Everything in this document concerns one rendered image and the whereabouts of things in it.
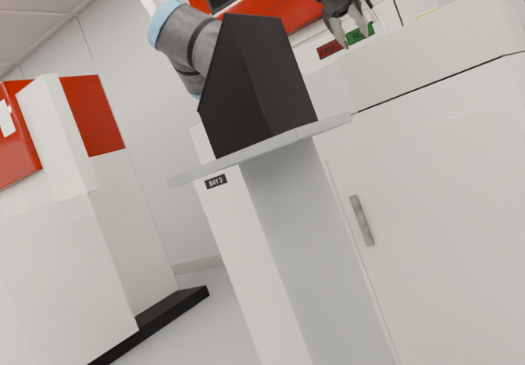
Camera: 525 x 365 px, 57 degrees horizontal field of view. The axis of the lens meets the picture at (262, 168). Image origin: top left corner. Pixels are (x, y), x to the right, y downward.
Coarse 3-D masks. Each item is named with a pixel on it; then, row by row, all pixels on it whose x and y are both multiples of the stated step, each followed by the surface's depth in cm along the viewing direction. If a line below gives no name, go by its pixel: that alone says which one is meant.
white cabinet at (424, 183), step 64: (512, 64) 108; (384, 128) 119; (448, 128) 111; (512, 128) 104; (384, 192) 122; (448, 192) 114; (512, 192) 106; (256, 256) 149; (384, 256) 126; (448, 256) 117; (512, 256) 109; (256, 320) 155; (384, 320) 131; (448, 320) 121; (512, 320) 112
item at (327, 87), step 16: (336, 64) 122; (304, 80) 128; (320, 80) 125; (336, 80) 123; (320, 96) 126; (336, 96) 124; (320, 112) 127; (336, 112) 125; (352, 112) 123; (192, 128) 153; (208, 144) 150; (208, 160) 152
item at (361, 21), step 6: (354, 6) 122; (348, 12) 123; (354, 12) 122; (354, 18) 123; (360, 18) 122; (360, 24) 122; (366, 24) 123; (360, 30) 122; (366, 30) 122; (366, 36) 123
